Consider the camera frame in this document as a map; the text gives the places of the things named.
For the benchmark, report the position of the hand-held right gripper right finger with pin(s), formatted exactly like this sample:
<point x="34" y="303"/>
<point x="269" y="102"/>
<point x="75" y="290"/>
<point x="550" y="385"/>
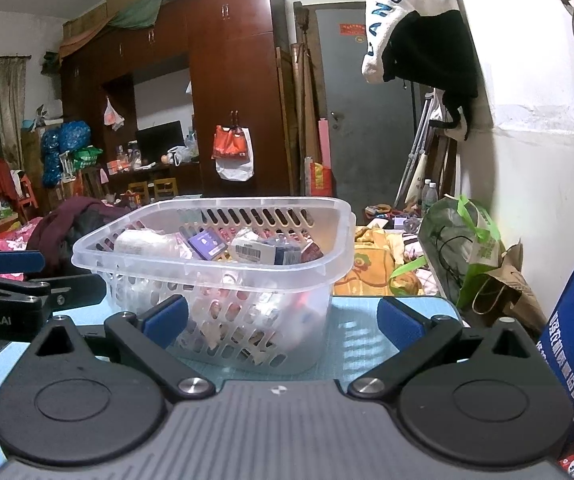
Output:
<point x="401" y="319"/>

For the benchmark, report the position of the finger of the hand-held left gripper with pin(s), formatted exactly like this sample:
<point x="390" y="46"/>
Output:
<point x="79" y="290"/>
<point x="14" y="261"/>

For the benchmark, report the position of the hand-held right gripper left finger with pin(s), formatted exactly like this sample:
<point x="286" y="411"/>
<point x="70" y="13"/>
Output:
<point x="164" y="319"/>

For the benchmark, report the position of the clear plastic basket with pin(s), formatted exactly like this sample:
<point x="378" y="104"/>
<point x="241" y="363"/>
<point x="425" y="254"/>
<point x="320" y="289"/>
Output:
<point x="247" y="280"/>

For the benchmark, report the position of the pink floral blanket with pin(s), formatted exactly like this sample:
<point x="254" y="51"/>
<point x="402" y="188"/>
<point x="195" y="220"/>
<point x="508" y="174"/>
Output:
<point x="14" y="244"/>

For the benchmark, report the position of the dark maroon garment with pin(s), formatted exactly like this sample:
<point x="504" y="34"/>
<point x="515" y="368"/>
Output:
<point x="62" y="230"/>

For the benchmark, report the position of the yellow printed blanket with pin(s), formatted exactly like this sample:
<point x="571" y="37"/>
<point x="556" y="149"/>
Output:
<point x="374" y="265"/>

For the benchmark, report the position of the white packet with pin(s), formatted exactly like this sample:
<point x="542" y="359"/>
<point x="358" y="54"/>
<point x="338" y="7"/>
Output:
<point x="147" y="245"/>

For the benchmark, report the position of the purple box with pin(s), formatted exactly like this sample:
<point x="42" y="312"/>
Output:
<point x="207" y="244"/>

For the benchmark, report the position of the green mesh bag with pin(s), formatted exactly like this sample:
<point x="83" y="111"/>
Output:
<point x="459" y="250"/>

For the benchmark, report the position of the white box with barcode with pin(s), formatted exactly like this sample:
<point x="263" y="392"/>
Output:
<point x="249" y="249"/>

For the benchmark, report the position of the red box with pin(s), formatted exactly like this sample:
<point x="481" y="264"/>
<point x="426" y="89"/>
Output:
<point x="312" y="252"/>

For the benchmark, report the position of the small wooden stool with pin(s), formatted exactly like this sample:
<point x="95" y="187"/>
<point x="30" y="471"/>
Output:
<point x="138" y="192"/>
<point x="165" y="190"/>

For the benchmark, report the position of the brown paper bag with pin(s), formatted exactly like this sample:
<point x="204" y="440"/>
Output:
<point x="514" y="290"/>

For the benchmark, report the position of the green plastic basket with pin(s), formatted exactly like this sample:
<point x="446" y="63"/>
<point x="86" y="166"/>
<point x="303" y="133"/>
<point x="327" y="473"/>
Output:
<point x="86" y="156"/>

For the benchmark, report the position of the clear water bottle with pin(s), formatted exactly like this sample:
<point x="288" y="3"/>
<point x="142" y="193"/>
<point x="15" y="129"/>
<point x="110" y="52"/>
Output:
<point x="431" y="195"/>

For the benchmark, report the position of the blue plastic bags pile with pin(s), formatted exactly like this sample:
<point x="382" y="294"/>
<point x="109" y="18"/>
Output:
<point x="64" y="142"/>

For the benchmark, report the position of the blue box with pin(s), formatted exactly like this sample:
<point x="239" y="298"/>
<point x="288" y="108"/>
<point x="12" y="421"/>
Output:
<point x="284" y="254"/>

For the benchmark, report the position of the beige curtain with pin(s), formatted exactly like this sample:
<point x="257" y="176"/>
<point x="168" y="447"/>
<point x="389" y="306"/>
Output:
<point x="12" y="110"/>

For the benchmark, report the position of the red carton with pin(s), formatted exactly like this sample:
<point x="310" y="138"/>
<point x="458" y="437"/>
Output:
<point x="321" y="177"/>

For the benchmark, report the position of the metal crutches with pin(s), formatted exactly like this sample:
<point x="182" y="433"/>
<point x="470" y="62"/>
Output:
<point x="417" y="150"/>

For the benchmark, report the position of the black monitor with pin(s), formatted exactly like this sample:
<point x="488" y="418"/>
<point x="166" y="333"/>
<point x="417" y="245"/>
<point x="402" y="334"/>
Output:
<point x="159" y="139"/>

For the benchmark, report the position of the small pink plastic bag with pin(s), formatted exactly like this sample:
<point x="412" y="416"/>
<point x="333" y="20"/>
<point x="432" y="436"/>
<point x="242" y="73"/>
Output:
<point x="113" y="115"/>

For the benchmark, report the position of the orange and white plastic bag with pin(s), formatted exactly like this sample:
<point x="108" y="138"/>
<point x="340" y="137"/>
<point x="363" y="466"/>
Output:
<point x="232" y="152"/>

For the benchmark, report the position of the pink roll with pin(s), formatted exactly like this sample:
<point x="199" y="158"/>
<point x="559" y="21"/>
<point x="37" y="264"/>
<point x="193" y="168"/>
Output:
<point x="325" y="142"/>

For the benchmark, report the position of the grey door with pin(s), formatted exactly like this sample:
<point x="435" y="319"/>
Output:
<point x="367" y="110"/>

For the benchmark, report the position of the brown wooden wardrobe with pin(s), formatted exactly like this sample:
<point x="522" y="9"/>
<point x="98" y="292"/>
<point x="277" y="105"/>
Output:
<point x="232" y="80"/>

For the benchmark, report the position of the black hanging garment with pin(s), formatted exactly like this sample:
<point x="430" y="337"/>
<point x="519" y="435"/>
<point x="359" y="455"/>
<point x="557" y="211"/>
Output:
<point x="437" y="50"/>

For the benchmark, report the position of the green cloth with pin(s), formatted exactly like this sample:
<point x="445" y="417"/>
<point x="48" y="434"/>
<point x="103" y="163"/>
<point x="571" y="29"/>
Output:
<point x="142" y="7"/>

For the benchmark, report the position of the white printed tote bag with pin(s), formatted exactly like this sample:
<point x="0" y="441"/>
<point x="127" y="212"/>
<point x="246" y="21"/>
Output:
<point x="392" y="0"/>

